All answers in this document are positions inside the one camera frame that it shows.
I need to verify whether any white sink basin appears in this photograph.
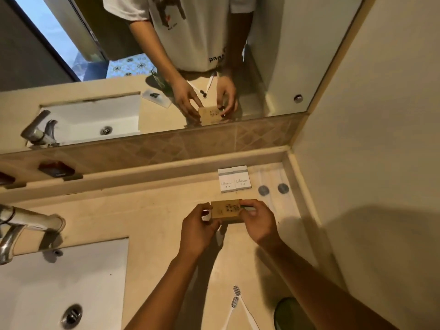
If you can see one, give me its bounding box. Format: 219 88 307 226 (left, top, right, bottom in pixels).
0 238 130 330

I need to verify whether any dark mirror bracket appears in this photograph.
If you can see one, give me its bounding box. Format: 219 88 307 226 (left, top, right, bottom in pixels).
0 171 27 190
37 161 84 182

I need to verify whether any small white box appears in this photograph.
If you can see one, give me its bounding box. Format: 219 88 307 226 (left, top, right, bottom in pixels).
217 168 237 193
232 165 252 190

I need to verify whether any wall mirror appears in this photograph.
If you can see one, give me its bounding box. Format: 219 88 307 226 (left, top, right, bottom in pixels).
0 0 366 156

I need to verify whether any person's left hand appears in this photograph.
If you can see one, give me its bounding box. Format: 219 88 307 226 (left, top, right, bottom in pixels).
177 202 223 260

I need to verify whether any chrome faucet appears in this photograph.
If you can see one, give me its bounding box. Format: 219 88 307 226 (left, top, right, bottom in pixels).
0 204 66 266

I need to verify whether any person's right forearm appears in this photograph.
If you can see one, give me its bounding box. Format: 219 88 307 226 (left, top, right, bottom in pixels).
255 235 400 330

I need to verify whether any brown printed cardboard box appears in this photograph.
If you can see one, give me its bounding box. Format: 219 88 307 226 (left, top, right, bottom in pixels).
210 199 245 224

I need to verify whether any white toothbrush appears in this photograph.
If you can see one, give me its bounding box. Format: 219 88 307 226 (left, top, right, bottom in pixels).
233 286 261 330
222 297 239 330

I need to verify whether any person's left forearm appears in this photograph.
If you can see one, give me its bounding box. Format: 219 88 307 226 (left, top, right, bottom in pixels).
124 251 205 330

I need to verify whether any person's right hand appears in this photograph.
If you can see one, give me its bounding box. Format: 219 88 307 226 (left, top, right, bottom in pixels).
239 199 280 247

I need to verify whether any dark green round object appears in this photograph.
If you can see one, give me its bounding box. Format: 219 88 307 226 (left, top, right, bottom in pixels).
274 297 310 330

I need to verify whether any chrome sink drain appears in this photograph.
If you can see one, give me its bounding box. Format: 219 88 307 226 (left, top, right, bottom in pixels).
61 304 83 330

